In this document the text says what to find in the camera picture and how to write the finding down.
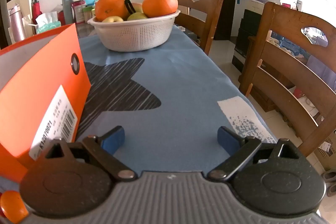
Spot large orange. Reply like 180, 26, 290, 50
94, 0, 129, 22
142, 0, 178, 18

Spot blue star printed tablecloth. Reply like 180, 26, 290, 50
75, 22, 279, 172

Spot teal tissue box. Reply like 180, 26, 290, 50
35, 11, 61, 34

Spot red folded umbrella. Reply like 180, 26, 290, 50
31, 0, 43, 25

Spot white plastic colander basket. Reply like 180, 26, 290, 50
87, 9, 181, 52

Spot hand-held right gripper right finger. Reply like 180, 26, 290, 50
207, 126, 305, 183

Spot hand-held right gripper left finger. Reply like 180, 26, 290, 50
39, 126, 137, 183

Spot orange cardboard box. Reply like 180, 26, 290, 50
0, 23, 92, 184

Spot small orange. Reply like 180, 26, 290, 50
0, 190, 29, 224

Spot grey slippers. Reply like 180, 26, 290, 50
322, 170, 336, 197

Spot beige paper bag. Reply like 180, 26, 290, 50
7, 0, 34, 41

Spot black curved object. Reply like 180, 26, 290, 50
124, 0, 135, 14

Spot pink thermos bottle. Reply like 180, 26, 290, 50
8, 5, 27, 42

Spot yellow apple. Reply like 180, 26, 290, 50
102, 16, 124, 23

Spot green apple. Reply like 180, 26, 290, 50
128, 12, 148, 21

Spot wooden chair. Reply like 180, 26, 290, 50
170, 0, 224, 56
238, 1, 336, 157

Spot grey bottle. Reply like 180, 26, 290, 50
62, 0, 74, 24

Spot red capped jar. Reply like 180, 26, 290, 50
71, 0, 87, 24

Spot black cabinet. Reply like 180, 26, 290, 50
232, 9, 263, 73

